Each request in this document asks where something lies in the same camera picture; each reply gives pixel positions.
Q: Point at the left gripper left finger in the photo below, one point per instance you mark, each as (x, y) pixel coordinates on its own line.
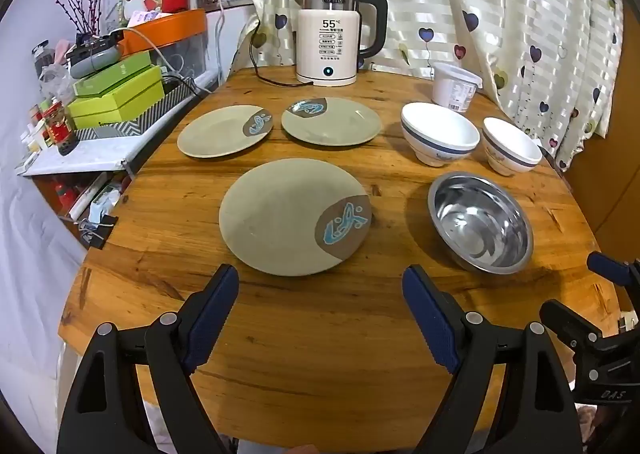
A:
(105, 413)

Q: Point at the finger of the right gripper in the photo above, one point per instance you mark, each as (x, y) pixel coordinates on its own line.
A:
(575, 333)
(621, 274)

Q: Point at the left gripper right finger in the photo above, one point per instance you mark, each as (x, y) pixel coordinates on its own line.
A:
(535, 411)

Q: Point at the stainless steel bowl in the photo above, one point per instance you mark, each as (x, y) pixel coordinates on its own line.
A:
(483, 226)

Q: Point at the small white blue-striped bowl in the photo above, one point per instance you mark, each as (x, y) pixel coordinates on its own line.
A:
(508, 149)

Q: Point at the large white blue-striped bowl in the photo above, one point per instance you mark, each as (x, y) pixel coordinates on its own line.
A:
(438, 136)

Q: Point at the black binder clip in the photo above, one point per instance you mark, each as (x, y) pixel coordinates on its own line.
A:
(95, 235)

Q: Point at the white plastic tub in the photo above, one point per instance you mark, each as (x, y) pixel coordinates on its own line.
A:
(454, 87)

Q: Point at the white side shelf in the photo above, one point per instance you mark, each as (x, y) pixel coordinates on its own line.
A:
(118, 153)

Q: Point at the heart pattern curtain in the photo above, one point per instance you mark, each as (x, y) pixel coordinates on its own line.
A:
(550, 65)

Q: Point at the red label jar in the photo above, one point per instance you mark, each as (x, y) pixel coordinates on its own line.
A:
(59, 127)

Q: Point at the white electric kettle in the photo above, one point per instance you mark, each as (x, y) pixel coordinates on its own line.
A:
(328, 38)

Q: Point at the lime green box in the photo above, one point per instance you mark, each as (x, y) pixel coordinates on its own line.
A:
(122, 103)

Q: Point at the dark green box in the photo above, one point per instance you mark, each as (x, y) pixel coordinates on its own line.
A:
(100, 82)

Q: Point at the chevron pattern tray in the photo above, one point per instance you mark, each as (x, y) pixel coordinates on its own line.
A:
(176, 90)

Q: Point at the grey glasses case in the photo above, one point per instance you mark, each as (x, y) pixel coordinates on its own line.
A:
(94, 63)

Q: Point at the orange lid storage bin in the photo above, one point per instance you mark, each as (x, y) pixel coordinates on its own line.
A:
(176, 41)

